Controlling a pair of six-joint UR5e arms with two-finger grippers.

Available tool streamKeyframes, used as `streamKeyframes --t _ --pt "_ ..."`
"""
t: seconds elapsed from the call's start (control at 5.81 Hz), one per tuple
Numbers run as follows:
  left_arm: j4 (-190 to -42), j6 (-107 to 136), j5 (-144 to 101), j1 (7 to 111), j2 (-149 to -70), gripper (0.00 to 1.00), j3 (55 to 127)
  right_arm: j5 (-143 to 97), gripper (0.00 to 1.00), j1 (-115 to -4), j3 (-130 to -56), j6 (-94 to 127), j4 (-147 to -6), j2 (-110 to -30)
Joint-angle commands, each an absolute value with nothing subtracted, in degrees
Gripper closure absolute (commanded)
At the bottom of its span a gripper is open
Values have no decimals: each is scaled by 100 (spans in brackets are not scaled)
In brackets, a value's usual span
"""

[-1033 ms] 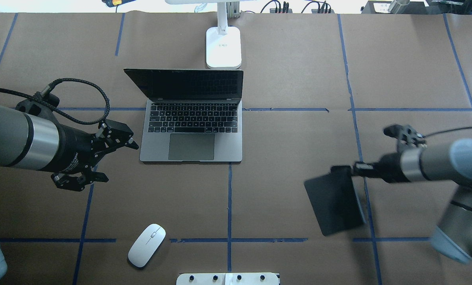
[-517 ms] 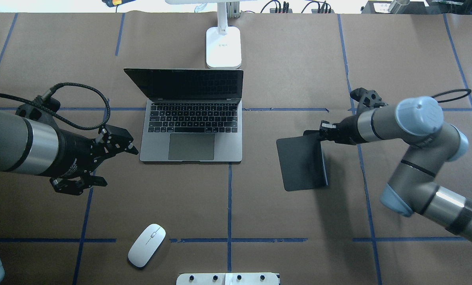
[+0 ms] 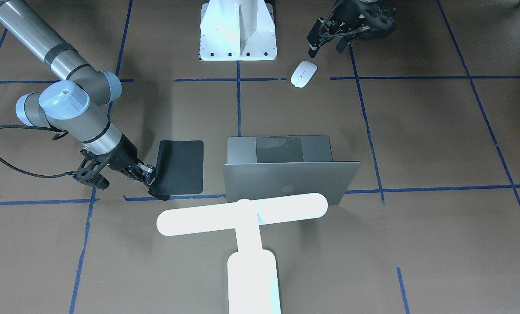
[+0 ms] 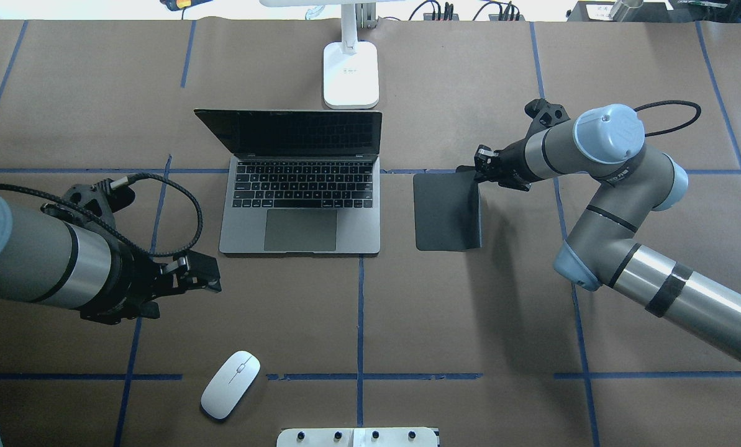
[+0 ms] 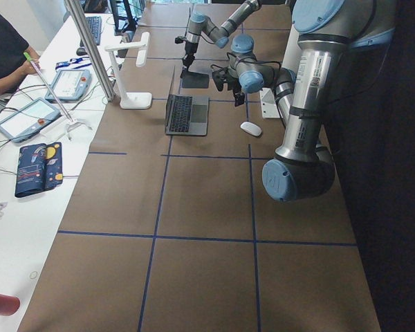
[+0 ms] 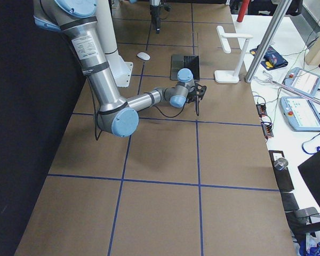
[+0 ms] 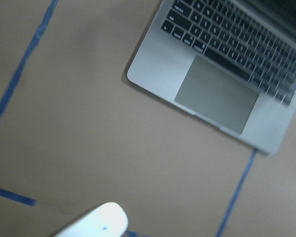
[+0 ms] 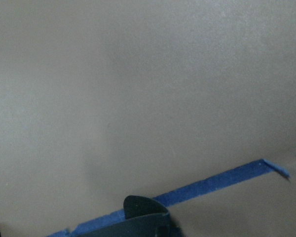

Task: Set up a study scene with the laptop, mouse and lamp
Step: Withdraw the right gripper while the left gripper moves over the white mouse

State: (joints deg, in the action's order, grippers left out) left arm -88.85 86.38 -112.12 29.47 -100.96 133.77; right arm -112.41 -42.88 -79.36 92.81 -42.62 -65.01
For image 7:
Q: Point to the grey laptop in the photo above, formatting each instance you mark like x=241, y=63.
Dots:
x=231, y=63

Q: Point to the white computer mouse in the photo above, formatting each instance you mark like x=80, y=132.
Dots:
x=106, y=220

